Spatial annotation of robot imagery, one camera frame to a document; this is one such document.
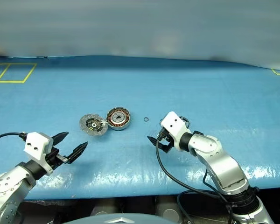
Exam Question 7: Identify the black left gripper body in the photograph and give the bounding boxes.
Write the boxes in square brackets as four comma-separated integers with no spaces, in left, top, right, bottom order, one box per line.
[45,146,72,170]

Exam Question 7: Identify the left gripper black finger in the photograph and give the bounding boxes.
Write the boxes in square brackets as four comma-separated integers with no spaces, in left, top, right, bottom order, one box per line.
[52,131,70,148]
[67,141,89,164]

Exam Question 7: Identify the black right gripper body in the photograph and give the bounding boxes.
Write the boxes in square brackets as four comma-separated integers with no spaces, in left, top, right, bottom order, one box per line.
[157,126,176,147]

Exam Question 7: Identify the silver motor stator disc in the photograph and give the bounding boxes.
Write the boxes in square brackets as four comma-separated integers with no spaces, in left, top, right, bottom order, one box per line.
[79,112,108,138]

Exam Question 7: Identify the silver motor housing copper windings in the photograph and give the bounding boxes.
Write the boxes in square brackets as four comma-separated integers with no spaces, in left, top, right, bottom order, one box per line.
[106,107,132,132]

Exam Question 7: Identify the blue plastic table cover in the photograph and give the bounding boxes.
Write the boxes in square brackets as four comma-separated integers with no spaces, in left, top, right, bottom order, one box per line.
[0,54,280,201]

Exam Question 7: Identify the dark rounded housing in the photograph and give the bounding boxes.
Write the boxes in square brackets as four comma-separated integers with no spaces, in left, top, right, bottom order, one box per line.
[84,197,127,218]
[154,196,185,222]

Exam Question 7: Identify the grey robot torso cover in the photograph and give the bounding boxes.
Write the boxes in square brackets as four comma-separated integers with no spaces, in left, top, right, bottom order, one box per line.
[80,212,160,224]

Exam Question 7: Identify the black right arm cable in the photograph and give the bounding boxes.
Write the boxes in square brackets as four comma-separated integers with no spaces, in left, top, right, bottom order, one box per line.
[155,136,235,224]

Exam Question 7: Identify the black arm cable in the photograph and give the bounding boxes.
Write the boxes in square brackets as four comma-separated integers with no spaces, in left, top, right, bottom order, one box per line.
[0,132,29,144]
[155,136,235,224]

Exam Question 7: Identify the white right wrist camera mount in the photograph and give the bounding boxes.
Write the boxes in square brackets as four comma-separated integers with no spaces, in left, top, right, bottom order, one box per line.
[160,111,193,150]

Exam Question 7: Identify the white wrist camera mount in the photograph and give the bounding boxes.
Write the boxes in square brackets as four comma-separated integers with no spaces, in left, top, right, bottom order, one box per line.
[24,132,54,176]
[160,111,193,150]

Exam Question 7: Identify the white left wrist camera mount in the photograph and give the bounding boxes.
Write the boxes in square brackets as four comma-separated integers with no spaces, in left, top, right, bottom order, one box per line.
[24,132,54,176]

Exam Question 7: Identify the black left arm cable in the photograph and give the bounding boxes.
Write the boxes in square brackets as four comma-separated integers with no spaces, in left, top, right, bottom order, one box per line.
[0,132,29,144]

